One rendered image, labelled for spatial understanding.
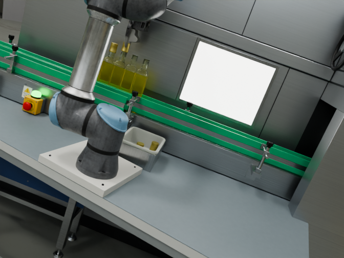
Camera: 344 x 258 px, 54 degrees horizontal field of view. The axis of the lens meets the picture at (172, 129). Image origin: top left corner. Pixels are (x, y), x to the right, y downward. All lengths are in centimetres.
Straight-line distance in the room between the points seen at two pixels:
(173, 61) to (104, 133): 74
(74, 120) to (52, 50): 89
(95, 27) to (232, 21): 82
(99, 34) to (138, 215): 60
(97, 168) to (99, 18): 49
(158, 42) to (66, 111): 76
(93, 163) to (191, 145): 61
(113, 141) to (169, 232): 35
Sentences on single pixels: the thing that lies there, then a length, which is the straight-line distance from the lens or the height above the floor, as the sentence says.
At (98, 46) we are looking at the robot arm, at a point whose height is 119.
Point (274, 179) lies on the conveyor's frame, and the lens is 169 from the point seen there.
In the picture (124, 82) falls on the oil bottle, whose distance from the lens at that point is 166.
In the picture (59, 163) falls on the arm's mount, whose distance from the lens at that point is 122.
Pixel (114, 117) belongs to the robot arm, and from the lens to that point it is 112.
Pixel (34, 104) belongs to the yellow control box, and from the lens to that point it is 165.
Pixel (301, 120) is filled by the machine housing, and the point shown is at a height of 111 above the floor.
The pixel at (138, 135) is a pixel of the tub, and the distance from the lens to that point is 159.
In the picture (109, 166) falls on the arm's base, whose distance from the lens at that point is 118.
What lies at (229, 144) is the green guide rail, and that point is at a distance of 164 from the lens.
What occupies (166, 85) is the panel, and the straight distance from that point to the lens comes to 177.
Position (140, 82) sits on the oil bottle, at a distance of 165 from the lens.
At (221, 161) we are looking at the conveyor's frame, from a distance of 164.
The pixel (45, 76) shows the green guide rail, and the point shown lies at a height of 92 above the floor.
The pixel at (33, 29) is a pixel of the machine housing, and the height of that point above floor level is 106.
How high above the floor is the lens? 134
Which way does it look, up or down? 16 degrees down
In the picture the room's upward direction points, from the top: 20 degrees clockwise
